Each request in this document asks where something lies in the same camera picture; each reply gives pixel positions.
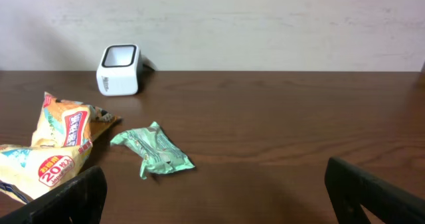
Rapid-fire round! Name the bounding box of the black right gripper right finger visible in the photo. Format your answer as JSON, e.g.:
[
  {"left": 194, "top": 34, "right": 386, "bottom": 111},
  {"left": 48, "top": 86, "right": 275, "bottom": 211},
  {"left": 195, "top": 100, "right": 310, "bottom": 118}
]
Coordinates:
[{"left": 325, "top": 157, "right": 424, "bottom": 224}]

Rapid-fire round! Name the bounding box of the yellow snack bag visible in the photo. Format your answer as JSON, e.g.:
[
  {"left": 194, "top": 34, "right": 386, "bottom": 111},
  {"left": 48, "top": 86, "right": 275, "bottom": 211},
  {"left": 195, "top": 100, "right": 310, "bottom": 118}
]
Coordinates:
[{"left": 1, "top": 92, "right": 119, "bottom": 204}]

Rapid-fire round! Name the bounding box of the mint green snack packet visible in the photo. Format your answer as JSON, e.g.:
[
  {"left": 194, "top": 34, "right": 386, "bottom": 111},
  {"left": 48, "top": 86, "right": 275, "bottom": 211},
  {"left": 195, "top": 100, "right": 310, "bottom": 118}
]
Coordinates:
[{"left": 110, "top": 122, "right": 195, "bottom": 179}]

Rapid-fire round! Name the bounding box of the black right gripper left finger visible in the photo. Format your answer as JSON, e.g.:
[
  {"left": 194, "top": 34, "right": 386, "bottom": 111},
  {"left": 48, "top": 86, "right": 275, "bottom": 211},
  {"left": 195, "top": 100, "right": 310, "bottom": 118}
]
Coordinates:
[{"left": 1, "top": 166, "right": 108, "bottom": 224}]

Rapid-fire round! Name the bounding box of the white barcode scanner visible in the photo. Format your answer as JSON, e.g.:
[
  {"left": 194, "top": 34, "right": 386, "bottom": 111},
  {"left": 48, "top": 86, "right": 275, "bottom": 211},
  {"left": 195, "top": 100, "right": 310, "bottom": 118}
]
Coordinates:
[{"left": 96, "top": 44, "right": 143, "bottom": 96}]

